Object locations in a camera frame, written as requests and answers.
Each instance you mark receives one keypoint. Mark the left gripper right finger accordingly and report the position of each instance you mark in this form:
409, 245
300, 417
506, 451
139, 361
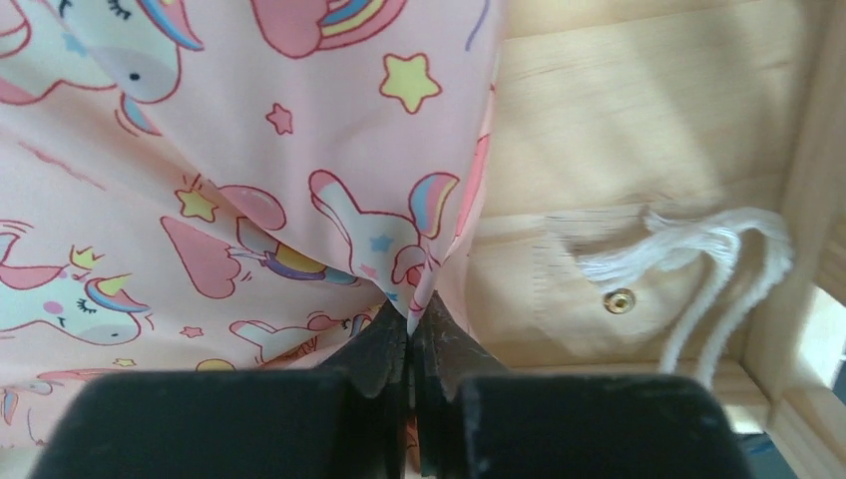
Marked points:
477, 418

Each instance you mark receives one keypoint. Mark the pink patterned bed cushion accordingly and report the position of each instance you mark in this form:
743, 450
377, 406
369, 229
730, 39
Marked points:
232, 185

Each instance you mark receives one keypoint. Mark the wooden pet bed frame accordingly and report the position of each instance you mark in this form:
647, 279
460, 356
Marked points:
609, 109

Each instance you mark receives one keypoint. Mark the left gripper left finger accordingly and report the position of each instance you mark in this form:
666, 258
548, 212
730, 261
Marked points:
344, 418

